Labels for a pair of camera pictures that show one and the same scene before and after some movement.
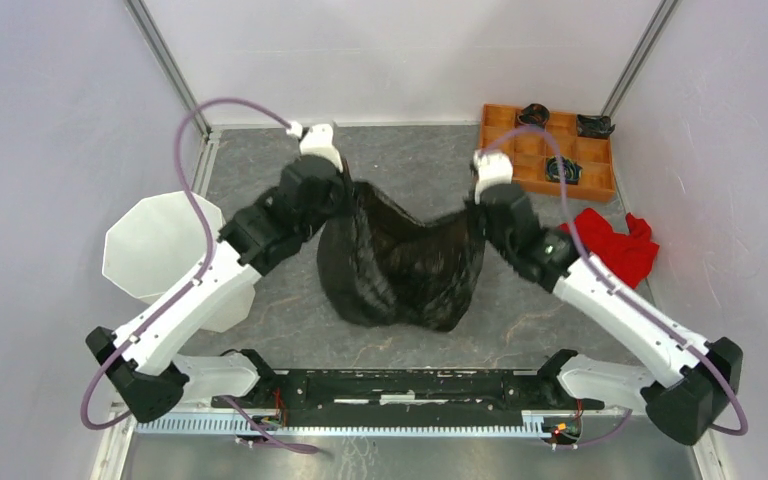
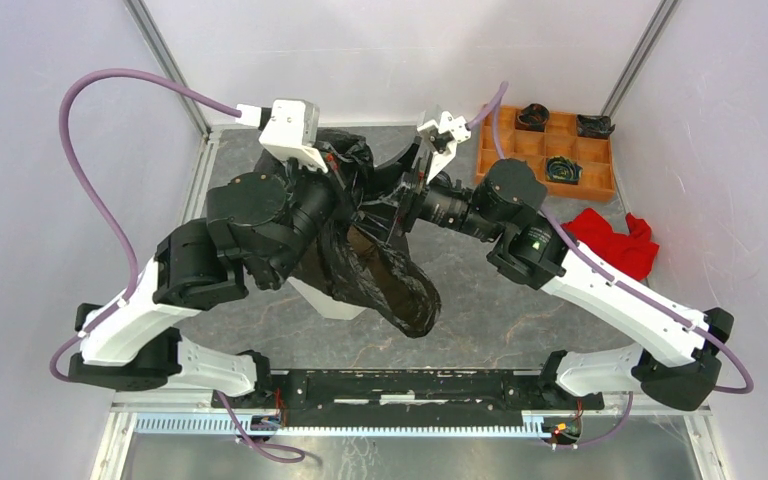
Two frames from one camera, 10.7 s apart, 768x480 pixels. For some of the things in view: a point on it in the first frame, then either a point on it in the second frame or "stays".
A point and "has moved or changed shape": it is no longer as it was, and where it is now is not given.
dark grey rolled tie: [594, 126] stays
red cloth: [632, 254] stays
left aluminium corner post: [166, 56] stays
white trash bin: [159, 245] -> [326, 305]
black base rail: [412, 398] stays
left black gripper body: [339, 205] stays
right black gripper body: [497, 237] -> [412, 195]
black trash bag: [379, 264] has moved or changed shape
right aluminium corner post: [642, 55] stays
